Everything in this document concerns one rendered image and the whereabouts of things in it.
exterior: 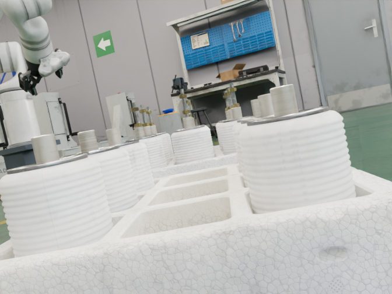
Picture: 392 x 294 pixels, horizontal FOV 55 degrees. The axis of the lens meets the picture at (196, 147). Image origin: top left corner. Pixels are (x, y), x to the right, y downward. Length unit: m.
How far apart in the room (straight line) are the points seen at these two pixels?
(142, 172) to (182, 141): 0.28
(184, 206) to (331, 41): 5.50
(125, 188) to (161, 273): 0.19
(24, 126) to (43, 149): 0.89
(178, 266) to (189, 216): 0.13
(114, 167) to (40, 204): 0.14
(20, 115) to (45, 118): 2.34
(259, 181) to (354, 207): 0.08
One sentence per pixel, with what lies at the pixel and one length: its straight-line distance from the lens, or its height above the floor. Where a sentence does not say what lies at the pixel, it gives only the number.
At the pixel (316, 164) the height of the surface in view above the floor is 0.21.
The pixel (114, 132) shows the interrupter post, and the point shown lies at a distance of 0.61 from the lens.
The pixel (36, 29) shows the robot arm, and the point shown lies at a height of 0.55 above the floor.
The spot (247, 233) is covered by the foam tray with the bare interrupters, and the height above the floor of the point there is 0.17.
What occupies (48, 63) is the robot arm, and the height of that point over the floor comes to 0.49.
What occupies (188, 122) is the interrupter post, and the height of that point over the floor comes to 0.27.
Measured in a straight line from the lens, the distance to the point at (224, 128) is 0.86.
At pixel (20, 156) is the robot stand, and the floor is 0.27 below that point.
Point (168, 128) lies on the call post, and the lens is 1.27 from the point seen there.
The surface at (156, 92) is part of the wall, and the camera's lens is 6.64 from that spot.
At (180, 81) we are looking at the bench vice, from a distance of 5.53.
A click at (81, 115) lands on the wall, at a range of 7.56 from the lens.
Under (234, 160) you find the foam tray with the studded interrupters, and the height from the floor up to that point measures 0.17.
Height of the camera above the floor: 0.26
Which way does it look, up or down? 4 degrees down
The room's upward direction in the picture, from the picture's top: 11 degrees counter-clockwise
